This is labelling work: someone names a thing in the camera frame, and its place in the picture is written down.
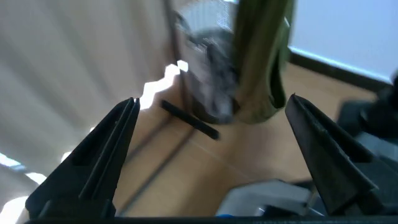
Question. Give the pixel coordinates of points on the beige curtain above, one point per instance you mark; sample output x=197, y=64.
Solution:
x=62, y=62

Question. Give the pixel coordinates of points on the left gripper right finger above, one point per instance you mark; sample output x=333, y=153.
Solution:
x=339, y=174

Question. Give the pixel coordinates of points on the green printed shirt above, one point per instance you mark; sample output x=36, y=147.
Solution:
x=255, y=62

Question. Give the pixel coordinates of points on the pale grey shorts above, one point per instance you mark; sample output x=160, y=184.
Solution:
x=217, y=102

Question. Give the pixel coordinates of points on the white laundry basket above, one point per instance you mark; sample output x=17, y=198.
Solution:
x=202, y=18

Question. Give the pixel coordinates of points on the black clothes rack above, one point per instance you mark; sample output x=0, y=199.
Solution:
x=189, y=119

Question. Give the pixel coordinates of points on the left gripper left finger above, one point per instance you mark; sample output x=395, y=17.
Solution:
x=77, y=186

